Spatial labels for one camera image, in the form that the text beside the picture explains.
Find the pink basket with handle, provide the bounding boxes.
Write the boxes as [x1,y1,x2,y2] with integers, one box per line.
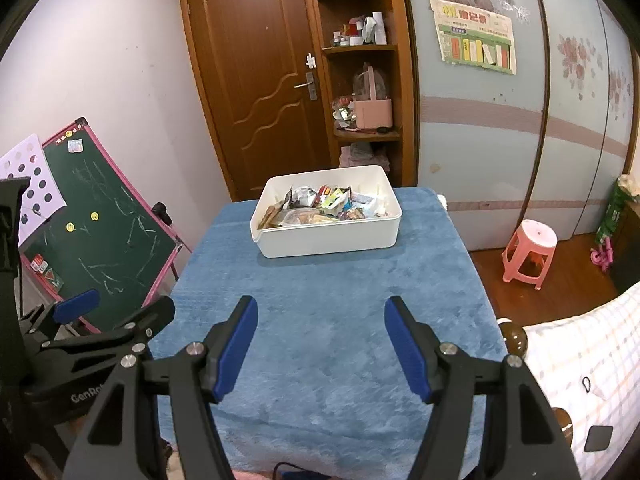
[352,62,394,128]

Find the brown wooden door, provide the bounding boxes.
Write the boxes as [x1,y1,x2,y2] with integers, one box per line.
[179,0,333,201]

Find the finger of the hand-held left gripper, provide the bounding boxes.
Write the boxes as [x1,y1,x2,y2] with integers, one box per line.
[37,296,177,365]
[19,289,101,335]

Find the folded pink cloths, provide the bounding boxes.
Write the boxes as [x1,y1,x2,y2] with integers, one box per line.
[339,142,391,171]

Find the shiny foil packet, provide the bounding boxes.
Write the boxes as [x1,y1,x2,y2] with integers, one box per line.
[332,96,357,131]

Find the pale blue floral wardrobe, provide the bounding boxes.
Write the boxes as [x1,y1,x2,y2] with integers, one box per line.
[400,0,636,253]

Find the pink toy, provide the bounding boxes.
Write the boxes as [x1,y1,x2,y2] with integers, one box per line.
[590,240,616,273]

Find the green printed bag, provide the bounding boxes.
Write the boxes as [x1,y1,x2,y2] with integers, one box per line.
[595,174,633,251]

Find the pink plastic stool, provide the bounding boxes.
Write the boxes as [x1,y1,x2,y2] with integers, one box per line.
[501,219,558,291]

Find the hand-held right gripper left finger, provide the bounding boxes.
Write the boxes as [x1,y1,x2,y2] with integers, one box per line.
[60,295,259,480]

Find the checkered white blanket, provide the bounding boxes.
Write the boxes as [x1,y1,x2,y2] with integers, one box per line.
[520,280,640,480]

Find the brown round bedpost knob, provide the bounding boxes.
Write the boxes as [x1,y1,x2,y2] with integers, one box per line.
[552,406,576,448]
[500,319,530,358]

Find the white paper with dark dots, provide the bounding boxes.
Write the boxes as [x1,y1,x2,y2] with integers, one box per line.
[0,133,68,251]

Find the group of bottles and jars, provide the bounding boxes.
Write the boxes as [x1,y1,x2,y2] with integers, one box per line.
[330,10,388,48]

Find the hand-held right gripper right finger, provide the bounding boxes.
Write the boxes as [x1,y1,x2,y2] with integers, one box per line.
[384,295,581,480]

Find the dark wooden cabinet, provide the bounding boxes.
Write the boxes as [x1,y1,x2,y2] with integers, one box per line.
[611,210,640,293]

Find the blue plush table cloth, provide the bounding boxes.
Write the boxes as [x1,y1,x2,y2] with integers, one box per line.
[147,186,508,480]

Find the wall poster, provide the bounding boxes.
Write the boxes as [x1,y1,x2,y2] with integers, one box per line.
[429,0,517,76]

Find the black square patch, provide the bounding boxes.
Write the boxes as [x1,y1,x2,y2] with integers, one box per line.
[584,425,614,453]

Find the white plastic storage box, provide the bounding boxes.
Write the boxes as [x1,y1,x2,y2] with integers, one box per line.
[249,165,403,259]

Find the clear packet of brown cakes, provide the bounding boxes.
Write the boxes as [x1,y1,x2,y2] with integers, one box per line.
[280,209,331,228]

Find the green chalkboard with pink frame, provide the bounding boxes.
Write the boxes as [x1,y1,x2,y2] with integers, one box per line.
[20,117,193,336]

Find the wooden corner shelf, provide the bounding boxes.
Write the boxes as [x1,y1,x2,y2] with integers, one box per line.
[300,0,418,188]

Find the metal door handle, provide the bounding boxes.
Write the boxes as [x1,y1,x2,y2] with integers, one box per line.
[294,72,317,101]

